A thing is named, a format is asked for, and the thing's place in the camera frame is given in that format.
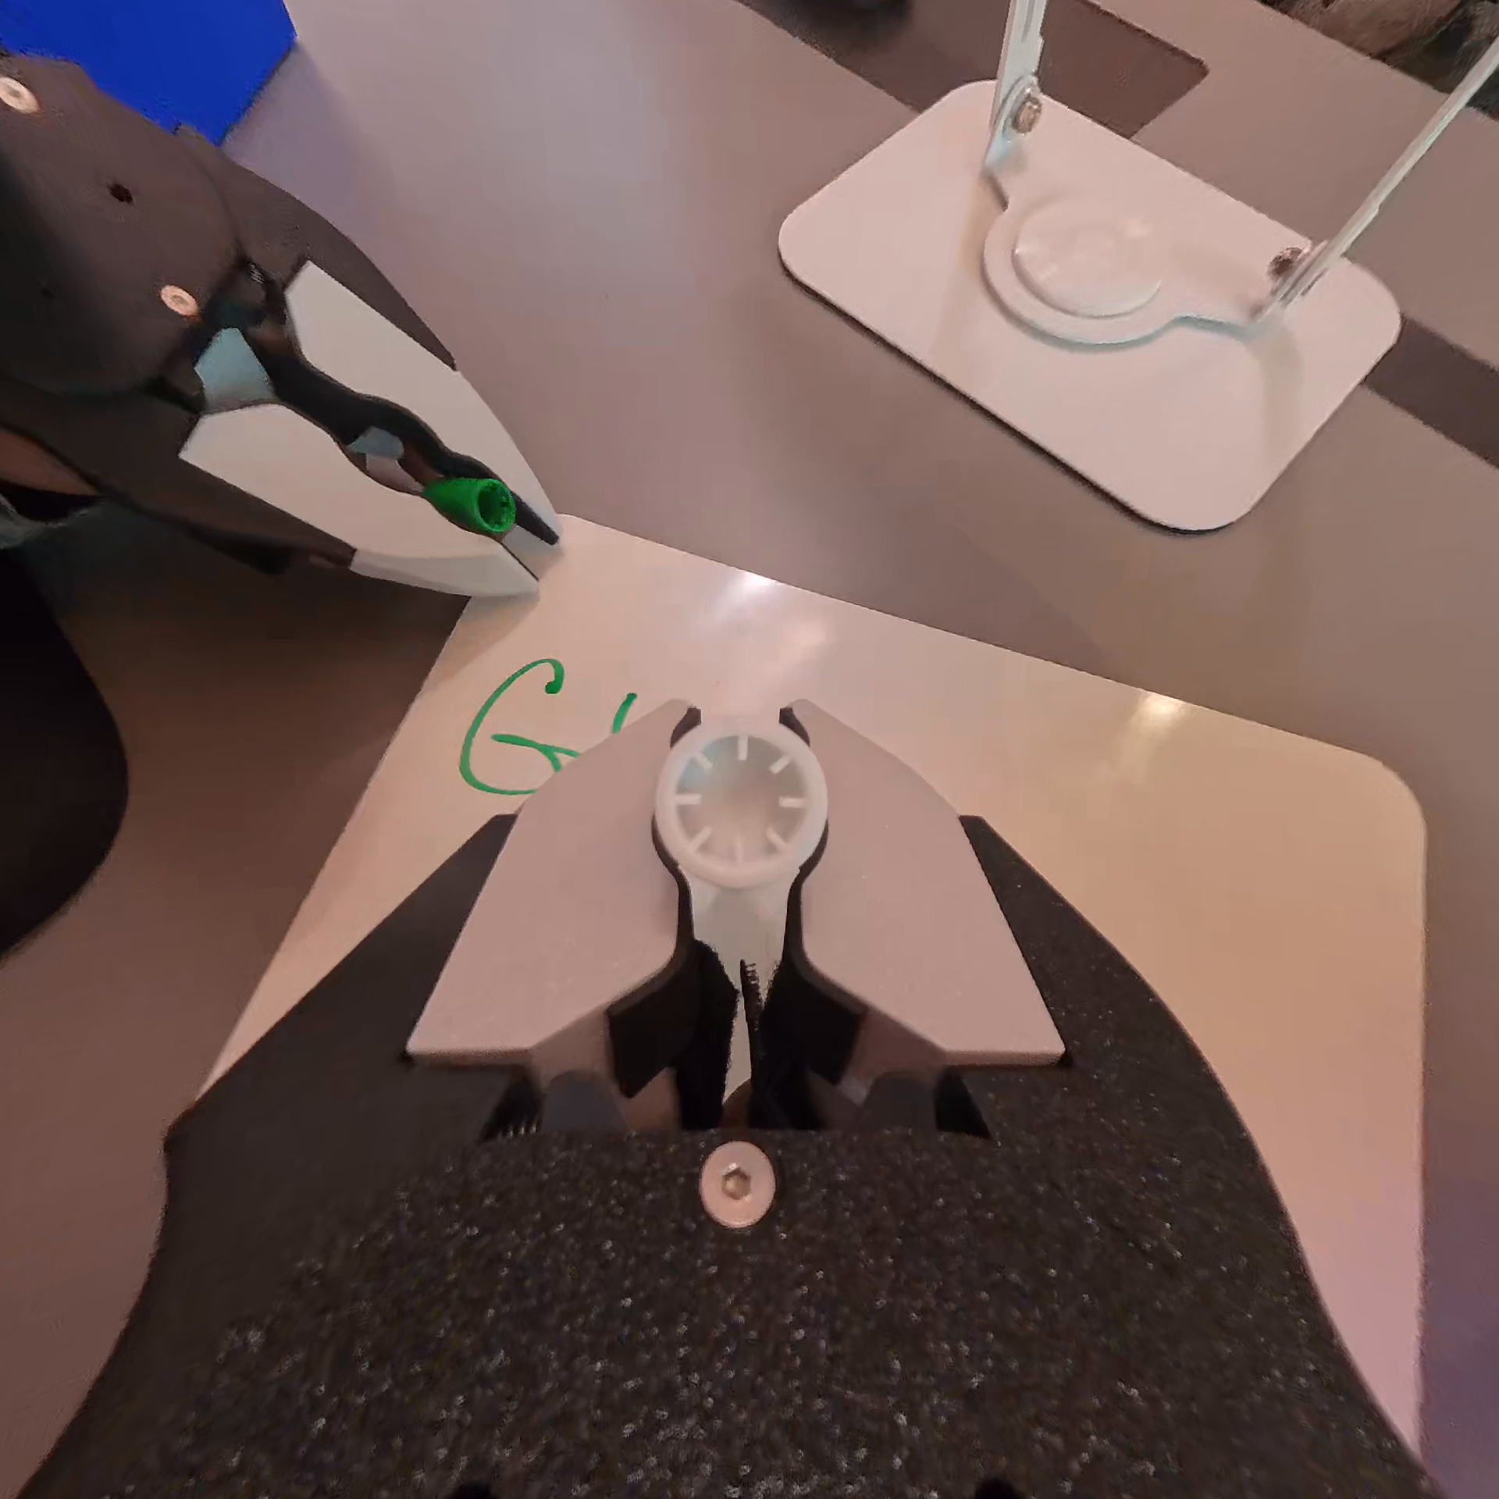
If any green dry erase marker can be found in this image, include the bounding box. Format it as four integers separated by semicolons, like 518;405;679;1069
652;714;831;975

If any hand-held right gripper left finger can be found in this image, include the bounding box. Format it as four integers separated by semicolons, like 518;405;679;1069
402;698;738;1130

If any blue plastic storage bin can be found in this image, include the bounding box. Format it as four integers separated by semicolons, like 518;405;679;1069
0;0;295;145

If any green marker cap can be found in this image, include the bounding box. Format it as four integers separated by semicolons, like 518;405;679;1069
420;475;518;541

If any white whiteboard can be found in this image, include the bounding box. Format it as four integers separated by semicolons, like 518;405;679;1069
204;516;1430;1455

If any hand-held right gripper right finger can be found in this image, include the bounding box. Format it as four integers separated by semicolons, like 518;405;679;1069
747;698;1070;1130

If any white metal desk stand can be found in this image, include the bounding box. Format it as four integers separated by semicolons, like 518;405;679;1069
777;0;1499;534

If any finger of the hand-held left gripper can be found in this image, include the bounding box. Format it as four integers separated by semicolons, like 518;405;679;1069
178;402;542;600
192;257;563;548

